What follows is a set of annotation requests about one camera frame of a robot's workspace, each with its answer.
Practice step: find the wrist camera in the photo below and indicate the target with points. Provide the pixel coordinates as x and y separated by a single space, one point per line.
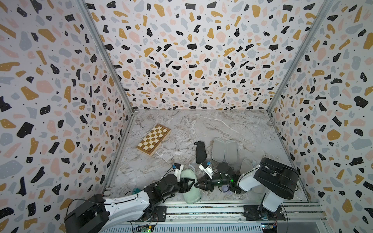
205 166
177 169

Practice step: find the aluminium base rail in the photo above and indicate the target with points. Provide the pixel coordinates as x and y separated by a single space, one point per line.
227 217

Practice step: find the wooden chessboard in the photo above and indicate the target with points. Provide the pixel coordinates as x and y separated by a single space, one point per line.
153 139

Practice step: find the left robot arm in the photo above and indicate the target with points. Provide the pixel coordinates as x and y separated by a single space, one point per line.
98 213

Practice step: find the mint green zippered sleeve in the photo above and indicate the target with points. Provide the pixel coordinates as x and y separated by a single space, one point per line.
194 194

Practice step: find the small teal block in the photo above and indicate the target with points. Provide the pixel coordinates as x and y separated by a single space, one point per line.
135 191

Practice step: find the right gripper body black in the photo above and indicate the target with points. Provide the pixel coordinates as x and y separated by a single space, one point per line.
217 181

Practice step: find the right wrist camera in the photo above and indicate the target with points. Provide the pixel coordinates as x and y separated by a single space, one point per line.
205 166

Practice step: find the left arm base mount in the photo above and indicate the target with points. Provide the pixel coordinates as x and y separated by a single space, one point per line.
156 214

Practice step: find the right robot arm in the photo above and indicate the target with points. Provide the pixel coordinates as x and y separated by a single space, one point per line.
279 180

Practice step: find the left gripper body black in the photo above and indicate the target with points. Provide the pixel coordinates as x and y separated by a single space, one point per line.
176 188

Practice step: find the grey open sleeve right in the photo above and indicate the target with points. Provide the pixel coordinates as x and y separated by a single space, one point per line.
247 166

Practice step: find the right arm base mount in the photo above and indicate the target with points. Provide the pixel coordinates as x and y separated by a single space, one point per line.
257 212

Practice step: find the black folded umbrella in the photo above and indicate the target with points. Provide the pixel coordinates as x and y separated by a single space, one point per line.
201 154

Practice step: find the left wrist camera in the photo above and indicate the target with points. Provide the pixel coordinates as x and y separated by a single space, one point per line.
177 169

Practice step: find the lilac folded umbrella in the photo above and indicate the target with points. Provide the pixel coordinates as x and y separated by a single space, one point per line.
224 188

